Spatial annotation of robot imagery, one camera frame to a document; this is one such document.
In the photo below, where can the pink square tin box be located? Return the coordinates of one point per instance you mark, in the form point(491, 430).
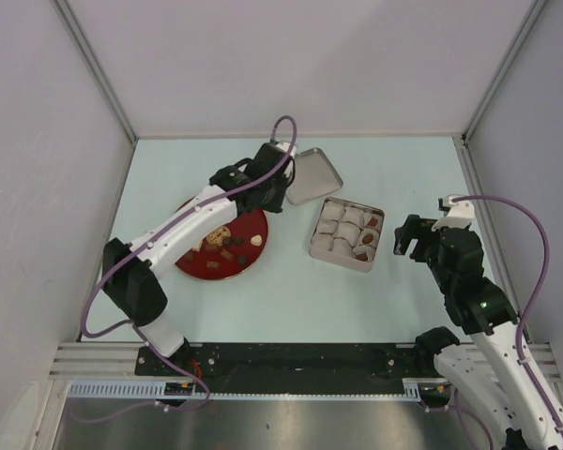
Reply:
point(338, 232)

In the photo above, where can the red round plate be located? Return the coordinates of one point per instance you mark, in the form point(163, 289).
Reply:
point(224, 246)

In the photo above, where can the white heart chocolate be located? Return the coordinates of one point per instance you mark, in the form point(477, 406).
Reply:
point(257, 240)

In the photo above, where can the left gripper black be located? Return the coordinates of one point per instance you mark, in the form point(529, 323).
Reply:
point(275, 206)

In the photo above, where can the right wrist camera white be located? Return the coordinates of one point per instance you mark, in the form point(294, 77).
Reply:
point(457, 214)

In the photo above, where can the almond chocolate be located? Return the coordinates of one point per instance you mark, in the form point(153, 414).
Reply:
point(368, 239)

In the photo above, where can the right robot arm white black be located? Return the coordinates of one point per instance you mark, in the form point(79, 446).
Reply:
point(513, 399)

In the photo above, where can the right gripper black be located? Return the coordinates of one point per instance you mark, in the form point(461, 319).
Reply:
point(419, 229)

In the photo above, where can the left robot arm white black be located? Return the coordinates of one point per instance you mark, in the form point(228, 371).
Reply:
point(132, 271)

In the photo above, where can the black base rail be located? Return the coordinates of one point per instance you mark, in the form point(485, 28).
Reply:
point(307, 367)

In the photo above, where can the silver tin lid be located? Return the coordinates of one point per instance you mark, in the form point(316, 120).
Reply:
point(315, 177)

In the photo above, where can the white slotted cable duct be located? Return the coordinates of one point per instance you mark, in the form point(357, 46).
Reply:
point(406, 390)

